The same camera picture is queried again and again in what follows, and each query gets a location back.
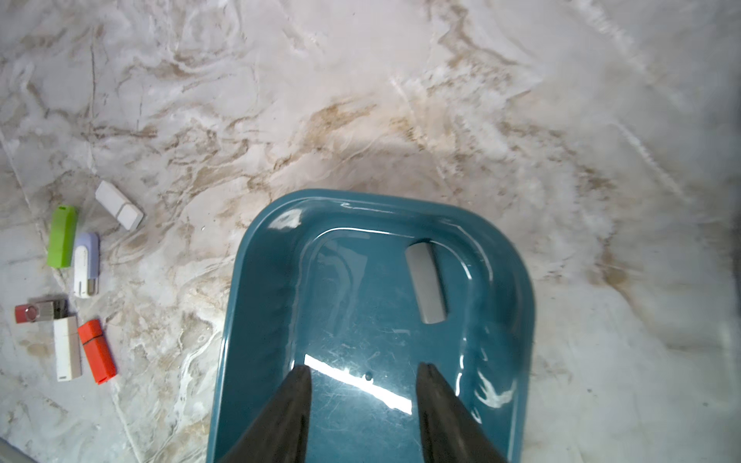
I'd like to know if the teal plastic storage box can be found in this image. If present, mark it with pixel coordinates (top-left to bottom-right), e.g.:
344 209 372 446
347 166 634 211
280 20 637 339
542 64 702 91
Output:
206 190 536 462

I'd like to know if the red orange usb flash drive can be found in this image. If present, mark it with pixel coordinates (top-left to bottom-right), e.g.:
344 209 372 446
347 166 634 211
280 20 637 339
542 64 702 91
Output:
78 319 117 385

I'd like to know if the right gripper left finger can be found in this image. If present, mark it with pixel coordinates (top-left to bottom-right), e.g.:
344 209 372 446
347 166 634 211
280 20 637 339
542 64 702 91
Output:
220 365 312 463

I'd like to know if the lavender white usb flash drive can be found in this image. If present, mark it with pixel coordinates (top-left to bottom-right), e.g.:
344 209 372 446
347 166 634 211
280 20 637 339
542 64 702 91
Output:
73 233 100 299

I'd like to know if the grey usb flash drive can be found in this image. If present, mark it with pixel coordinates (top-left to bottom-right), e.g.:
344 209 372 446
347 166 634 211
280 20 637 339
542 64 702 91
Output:
405 241 447 324

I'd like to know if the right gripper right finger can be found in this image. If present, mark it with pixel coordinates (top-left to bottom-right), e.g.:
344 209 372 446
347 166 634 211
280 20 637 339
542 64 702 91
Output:
416 363 507 463

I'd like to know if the white usb flash drive long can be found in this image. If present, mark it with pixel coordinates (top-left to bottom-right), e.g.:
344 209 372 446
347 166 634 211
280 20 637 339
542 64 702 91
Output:
53 316 82 382

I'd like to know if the white usb flash drive short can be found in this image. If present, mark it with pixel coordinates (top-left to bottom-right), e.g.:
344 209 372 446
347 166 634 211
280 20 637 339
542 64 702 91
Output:
95 181 144 232

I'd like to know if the green usb flash drive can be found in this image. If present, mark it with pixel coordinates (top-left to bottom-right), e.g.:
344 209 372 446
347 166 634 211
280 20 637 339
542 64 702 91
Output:
47 206 77 269

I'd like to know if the red swivel usb flash drive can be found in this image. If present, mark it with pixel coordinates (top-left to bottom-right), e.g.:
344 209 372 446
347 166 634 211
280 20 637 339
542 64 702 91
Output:
15 299 69 324

